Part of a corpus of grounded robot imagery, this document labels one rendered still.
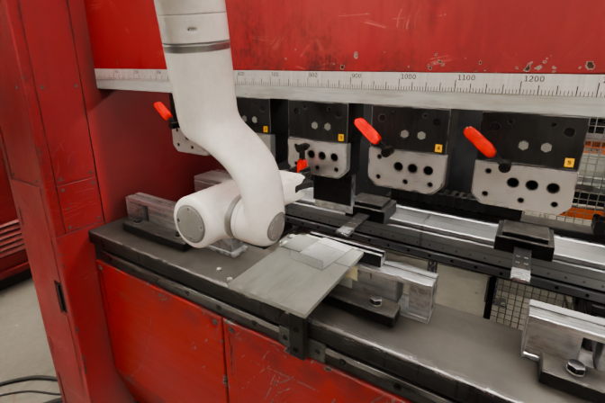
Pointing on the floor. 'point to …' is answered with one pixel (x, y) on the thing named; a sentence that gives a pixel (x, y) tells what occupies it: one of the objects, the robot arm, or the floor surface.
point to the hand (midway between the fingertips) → (299, 174)
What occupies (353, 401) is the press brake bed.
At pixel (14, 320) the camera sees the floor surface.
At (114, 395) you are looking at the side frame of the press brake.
